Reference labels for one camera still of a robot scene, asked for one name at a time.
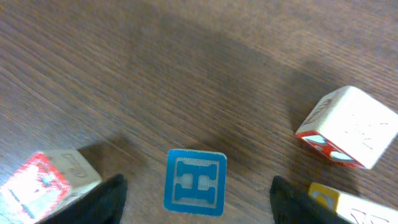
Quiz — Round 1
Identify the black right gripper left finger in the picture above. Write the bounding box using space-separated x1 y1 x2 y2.
39 174 127 224

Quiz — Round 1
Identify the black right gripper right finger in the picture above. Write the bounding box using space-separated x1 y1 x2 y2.
269 175 350 224

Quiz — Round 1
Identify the red number 6 block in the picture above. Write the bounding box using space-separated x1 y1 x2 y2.
1 150 102 223

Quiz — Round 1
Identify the blue letter H block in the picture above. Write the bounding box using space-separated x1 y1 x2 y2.
164 149 227 217

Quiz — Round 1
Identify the plain K wooden block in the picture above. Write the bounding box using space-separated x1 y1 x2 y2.
308 182 397 224

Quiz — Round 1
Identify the red X wooden block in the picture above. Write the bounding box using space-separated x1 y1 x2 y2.
295 86 397 169

